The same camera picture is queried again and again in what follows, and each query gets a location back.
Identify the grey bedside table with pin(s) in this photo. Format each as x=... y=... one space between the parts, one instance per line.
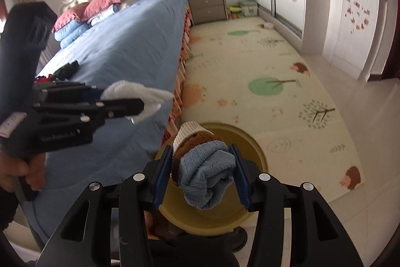
x=205 y=11

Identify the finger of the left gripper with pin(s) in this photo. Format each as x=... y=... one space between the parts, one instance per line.
x=68 y=92
x=54 y=119

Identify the right pink pillow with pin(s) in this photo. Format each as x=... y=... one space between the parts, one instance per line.
x=96 y=6

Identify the white flowered cabinet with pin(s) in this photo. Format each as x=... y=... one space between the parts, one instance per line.
x=350 y=33

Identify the blue folded quilt lower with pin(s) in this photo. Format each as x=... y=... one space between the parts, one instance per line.
x=74 y=35

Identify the red cloth pile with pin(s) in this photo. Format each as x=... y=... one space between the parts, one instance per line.
x=43 y=79

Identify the cartoon floor mat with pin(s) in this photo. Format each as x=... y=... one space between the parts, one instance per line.
x=242 y=74

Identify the person left hand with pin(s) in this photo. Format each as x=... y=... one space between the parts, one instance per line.
x=33 y=172

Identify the green white storage box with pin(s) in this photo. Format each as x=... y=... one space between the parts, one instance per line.
x=249 y=8

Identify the blue bed sheet mattress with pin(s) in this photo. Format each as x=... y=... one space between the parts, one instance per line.
x=140 y=44

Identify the left pink pillow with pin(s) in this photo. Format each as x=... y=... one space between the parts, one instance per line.
x=75 y=13

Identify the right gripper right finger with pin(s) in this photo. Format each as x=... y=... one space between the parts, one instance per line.
x=318 y=238

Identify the grey brown sock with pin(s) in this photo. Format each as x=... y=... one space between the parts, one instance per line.
x=202 y=166

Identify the white tissue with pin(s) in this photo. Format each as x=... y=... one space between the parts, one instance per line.
x=152 y=98

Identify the yellow trash bin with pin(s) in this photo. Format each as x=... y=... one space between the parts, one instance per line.
x=226 y=211

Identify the black scrunched cloth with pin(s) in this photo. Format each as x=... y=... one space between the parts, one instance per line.
x=66 y=72

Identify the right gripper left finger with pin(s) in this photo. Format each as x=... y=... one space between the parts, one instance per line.
x=83 y=238

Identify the pink pillow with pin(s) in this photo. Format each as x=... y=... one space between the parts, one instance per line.
x=75 y=13
x=96 y=6

